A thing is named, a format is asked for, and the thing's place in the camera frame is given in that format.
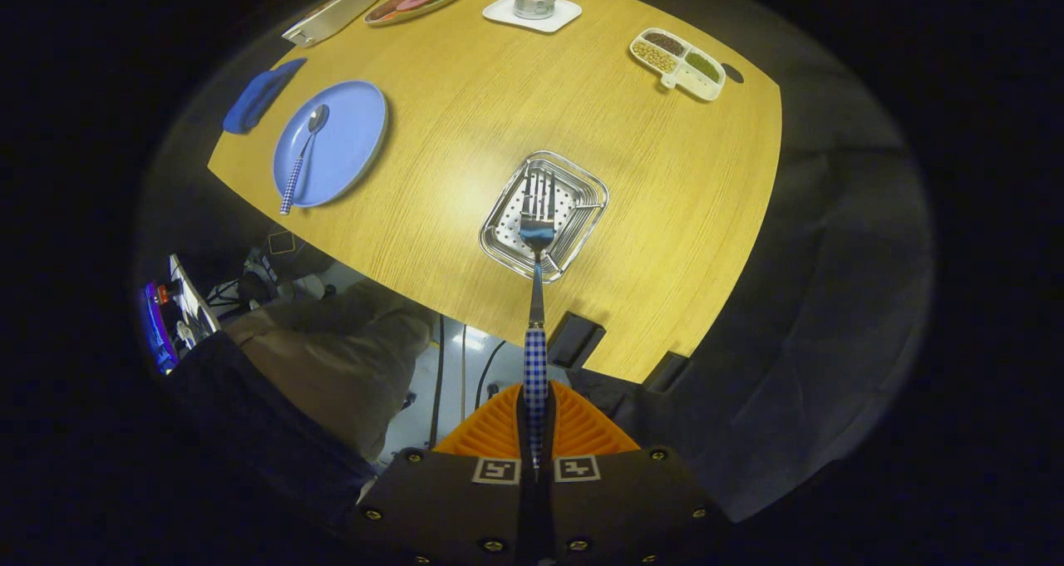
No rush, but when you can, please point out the black cable bundle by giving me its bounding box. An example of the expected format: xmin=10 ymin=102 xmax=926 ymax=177
xmin=206 ymin=246 xmax=279 ymax=311

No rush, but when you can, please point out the white toaster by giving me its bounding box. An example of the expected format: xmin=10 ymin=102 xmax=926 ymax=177
xmin=281 ymin=0 xmax=379 ymax=48

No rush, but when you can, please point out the spoon with blue checked handle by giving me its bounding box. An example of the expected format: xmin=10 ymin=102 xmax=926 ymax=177
xmin=279 ymin=104 xmax=331 ymax=216

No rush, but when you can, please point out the white divided tray of beans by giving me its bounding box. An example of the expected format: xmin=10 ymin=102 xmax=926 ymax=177
xmin=628 ymin=27 xmax=727 ymax=102

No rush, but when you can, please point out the blue round plate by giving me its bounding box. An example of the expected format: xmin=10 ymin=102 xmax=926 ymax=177
xmin=273 ymin=80 xmax=389 ymax=209

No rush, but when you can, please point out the white square coaster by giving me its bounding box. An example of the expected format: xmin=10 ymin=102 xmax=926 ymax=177
xmin=483 ymin=0 xmax=583 ymax=34

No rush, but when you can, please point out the lit computer screen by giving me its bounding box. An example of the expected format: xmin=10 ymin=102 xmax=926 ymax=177
xmin=140 ymin=279 xmax=180 ymax=376

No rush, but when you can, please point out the white flat panel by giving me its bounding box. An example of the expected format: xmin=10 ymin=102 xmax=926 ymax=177
xmin=169 ymin=254 xmax=221 ymax=351

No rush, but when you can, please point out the blue folded towel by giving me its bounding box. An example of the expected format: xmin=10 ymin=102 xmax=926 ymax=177
xmin=222 ymin=57 xmax=308 ymax=135

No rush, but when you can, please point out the black table clamp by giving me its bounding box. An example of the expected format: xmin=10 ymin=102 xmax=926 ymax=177
xmin=644 ymin=351 xmax=691 ymax=393
xmin=547 ymin=311 xmax=608 ymax=372

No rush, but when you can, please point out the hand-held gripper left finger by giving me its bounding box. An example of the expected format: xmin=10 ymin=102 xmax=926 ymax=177
xmin=353 ymin=381 xmax=537 ymax=566

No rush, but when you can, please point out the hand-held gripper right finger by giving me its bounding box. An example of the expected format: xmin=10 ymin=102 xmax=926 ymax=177
xmin=536 ymin=381 xmax=732 ymax=566

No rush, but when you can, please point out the oval plate of food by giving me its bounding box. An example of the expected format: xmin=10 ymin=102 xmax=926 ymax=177
xmin=363 ymin=0 xmax=467 ymax=27

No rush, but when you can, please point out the fork with blue checked handle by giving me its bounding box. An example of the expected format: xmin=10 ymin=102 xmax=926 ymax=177
xmin=518 ymin=171 xmax=556 ymax=471

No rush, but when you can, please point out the metal wire cutlery basket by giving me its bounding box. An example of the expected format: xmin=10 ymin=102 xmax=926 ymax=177
xmin=479 ymin=150 xmax=610 ymax=283

